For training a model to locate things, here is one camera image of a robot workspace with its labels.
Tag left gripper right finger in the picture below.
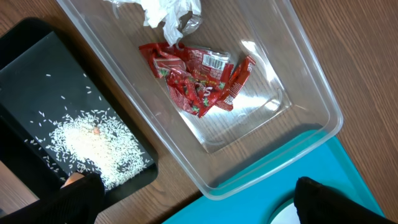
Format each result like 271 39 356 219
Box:
294 177 395 224

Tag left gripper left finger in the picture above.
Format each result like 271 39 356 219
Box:
1 173 105 224

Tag orange food cube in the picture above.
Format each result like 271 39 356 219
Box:
61 172 84 188

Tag small red ketchup packet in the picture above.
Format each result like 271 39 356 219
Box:
216 55 256 111

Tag large red snack wrapper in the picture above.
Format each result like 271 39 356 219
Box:
139 42 234 118

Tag white napkin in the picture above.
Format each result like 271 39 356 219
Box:
108 0 203 45

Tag black waste tray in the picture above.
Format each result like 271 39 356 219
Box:
1 18 158 207

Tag grey plate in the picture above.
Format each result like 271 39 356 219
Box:
268 198 300 224

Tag teal serving tray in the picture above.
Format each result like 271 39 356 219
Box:
166 137 384 224

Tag spilled rice grains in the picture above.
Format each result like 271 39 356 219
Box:
18 72 154 191

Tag clear plastic bin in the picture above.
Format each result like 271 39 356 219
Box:
60 0 343 200

